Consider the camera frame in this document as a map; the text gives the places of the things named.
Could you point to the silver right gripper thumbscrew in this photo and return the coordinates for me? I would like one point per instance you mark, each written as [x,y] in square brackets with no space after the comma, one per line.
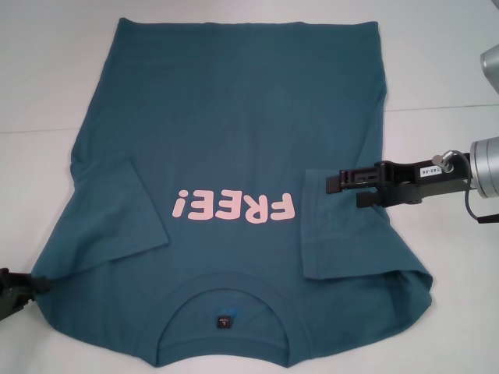
[446,159]

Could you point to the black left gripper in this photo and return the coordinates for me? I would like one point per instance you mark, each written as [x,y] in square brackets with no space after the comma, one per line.
[15,290]

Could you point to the teal t-shirt with pink print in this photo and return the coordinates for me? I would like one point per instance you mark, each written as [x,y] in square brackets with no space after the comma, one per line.
[234,117]

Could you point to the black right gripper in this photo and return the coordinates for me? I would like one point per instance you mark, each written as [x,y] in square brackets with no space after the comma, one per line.
[421,185]

